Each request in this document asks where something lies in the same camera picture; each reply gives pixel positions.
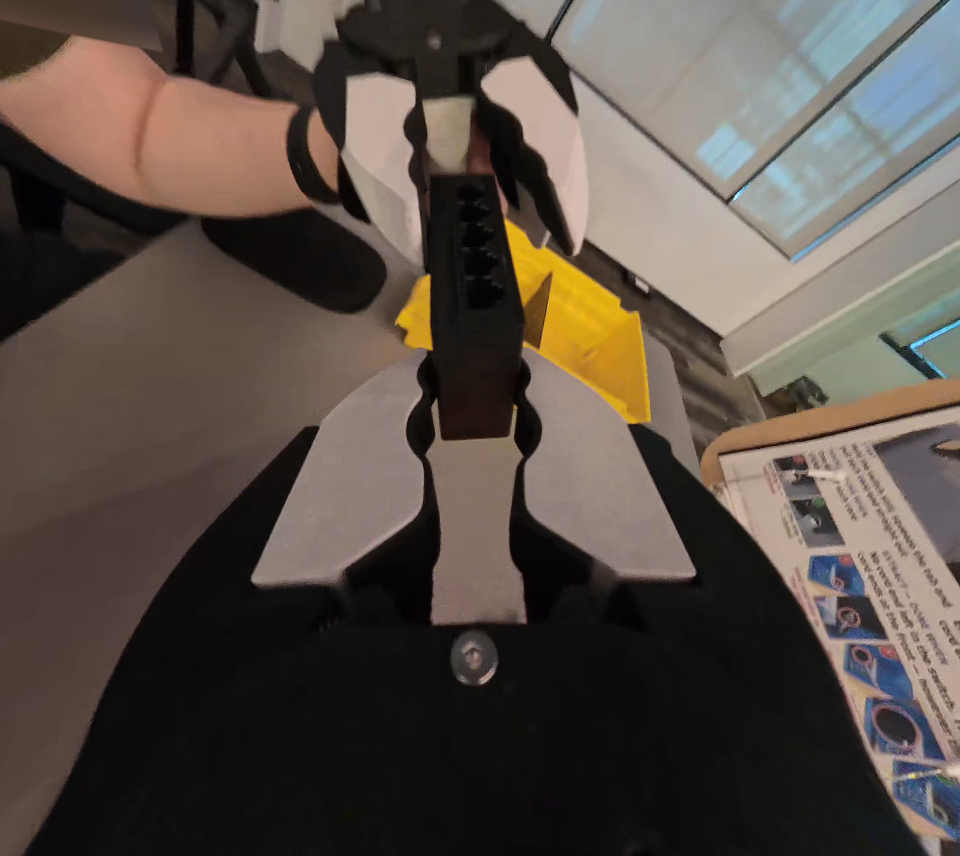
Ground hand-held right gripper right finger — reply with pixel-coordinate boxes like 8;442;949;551
513;351;699;587

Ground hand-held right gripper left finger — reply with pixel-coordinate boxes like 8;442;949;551
251;354;444;590

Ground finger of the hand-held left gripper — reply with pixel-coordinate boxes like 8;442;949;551
477;54;592;259
341;74;436;268

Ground yellow plastic bin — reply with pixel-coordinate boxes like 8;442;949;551
393;216;655;427

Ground black ethernet port box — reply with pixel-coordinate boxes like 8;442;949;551
420;171;531;442

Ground person's left forearm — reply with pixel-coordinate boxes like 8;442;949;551
0;36;327;221

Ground printed instruction sheet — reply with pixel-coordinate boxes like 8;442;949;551
717;411;960;856

